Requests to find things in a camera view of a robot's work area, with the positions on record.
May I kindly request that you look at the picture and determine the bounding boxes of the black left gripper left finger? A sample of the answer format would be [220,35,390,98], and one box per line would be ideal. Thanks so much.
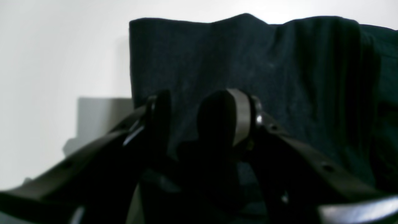
[1,90,171,224]

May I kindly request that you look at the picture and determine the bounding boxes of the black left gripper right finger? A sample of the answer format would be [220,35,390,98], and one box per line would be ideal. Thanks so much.
[197,89,397,224]

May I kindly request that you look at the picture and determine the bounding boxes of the black T-shirt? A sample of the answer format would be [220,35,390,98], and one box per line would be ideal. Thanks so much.
[129,14,397,224]

